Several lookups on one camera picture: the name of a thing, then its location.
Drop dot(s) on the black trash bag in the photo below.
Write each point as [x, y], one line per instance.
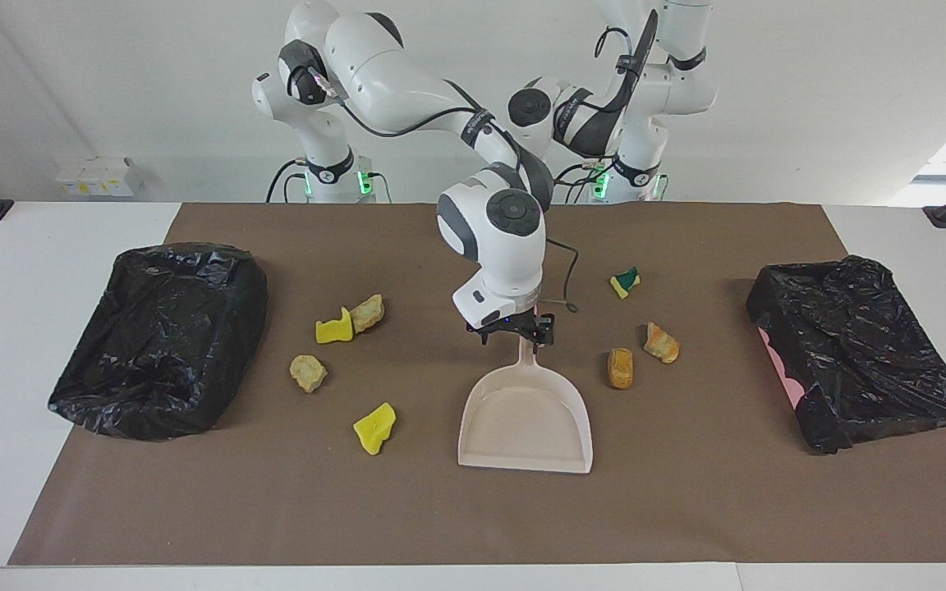
[859, 345]
[153, 345]

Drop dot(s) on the curved yellow green sponge piece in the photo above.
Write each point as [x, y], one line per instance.
[332, 332]

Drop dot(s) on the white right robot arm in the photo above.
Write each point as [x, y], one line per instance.
[391, 70]

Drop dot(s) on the beige plastic dustpan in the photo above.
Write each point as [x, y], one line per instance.
[526, 419]

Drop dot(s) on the orange beige sponge chunk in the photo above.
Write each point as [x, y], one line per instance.
[660, 343]

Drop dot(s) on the rounded pale beige sponge chunk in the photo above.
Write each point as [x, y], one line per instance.
[307, 373]

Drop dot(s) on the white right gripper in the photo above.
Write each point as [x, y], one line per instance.
[489, 300]

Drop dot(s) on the elongated pale beige sponge chunk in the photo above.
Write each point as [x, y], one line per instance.
[368, 313]

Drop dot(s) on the plain yellow sponge chunk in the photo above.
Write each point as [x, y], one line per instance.
[374, 428]

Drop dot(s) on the brown paper table mat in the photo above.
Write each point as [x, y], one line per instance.
[473, 517]

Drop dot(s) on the white wall outlet boxes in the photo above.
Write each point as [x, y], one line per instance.
[99, 179]

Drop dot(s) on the brown yellow sponge chunk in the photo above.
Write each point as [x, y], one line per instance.
[620, 368]

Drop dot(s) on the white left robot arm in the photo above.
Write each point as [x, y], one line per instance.
[674, 86]

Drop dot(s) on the green yellow sponge wedge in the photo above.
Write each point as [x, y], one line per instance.
[626, 279]

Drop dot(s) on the pink plastic bin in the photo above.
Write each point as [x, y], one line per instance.
[787, 379]

